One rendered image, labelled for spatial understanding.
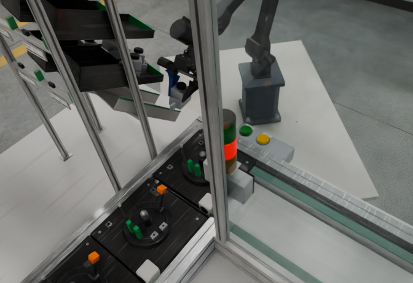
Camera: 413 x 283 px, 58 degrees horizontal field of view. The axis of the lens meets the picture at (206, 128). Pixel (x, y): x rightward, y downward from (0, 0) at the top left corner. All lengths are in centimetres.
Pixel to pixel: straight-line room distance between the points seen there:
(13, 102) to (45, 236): 214
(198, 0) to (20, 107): 283
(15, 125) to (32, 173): 164
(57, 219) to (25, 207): 14
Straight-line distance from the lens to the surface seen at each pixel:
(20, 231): 139
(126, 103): 114
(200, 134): 129
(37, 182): 148
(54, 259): 117
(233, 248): 106
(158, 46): 346
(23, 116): 319
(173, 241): 108
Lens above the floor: 193
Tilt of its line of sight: 47 degrees down
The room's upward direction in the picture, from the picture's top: 6 degrees counter-clockwise
